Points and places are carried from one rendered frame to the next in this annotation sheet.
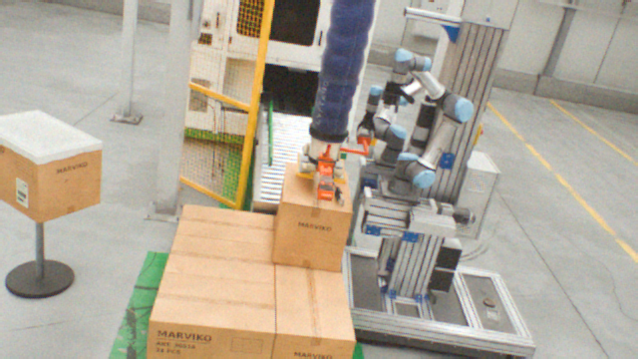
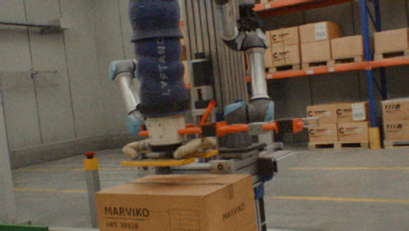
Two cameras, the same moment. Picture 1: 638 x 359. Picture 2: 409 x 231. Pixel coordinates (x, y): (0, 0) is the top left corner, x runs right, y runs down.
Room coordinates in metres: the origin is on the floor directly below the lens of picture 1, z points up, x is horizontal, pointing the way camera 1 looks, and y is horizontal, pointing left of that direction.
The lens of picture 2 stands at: (1.59, 1.57, 1.34)
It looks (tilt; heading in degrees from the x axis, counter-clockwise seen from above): 3 degrees down; 304
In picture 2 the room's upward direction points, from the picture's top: 6 degrees counter-clockwise
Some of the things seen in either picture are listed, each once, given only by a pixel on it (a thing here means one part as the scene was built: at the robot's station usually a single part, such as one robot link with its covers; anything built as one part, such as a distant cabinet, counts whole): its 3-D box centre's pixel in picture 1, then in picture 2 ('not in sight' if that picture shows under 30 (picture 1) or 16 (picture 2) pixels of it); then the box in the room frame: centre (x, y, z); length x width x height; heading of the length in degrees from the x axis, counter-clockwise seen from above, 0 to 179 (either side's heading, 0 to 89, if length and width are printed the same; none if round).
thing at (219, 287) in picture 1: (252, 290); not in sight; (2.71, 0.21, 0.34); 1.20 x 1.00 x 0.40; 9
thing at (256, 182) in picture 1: (258, 151); not in sight; (4.53, 0.51, 0.50); 2.31 x 0.05 x 0.19; 9
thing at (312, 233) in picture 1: (311, 213); (178, 226); (3.06, -0.04, 0.74); 0.60 x 0.40 x 0.40; 5
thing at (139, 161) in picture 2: (305, 162); (156, 158); (3.05, 0.06, 1.08); 0.34 x 0.10 x 0.05; 4
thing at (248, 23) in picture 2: (393, 93); (247, 18); (2.74, -0.31, 1.66); 0.09 x 0.08 x 0.12; 93
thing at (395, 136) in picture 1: (396, 136); not in sight; (3.50, -0.49, 1.20); 0.13 x 0.12 x 0.14; 64
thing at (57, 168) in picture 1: (38, 163); not in sight; (2.85, 1.58, 0.82); 0.60 x 0.40 x 0.40; 62
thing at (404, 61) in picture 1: (403, 62); not in sight; (2.74, -0.32, 1.82); 0.09 x 0.08 x 0.11; 119
